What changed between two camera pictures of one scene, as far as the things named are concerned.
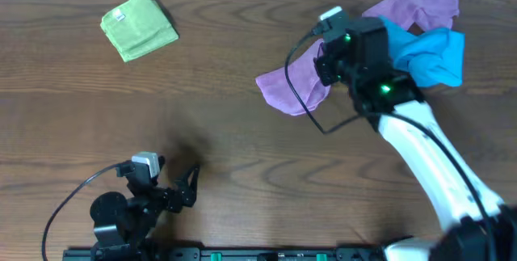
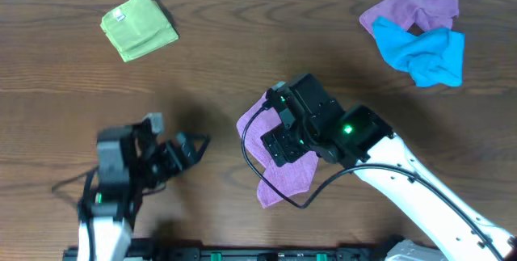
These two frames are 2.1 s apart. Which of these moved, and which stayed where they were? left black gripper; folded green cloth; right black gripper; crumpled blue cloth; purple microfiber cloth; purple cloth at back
Moved: purple microfiber cloth; right black gripper; left black gripper
Stayed: purple cloth at back; folded green cloth; crumpled blue cloth
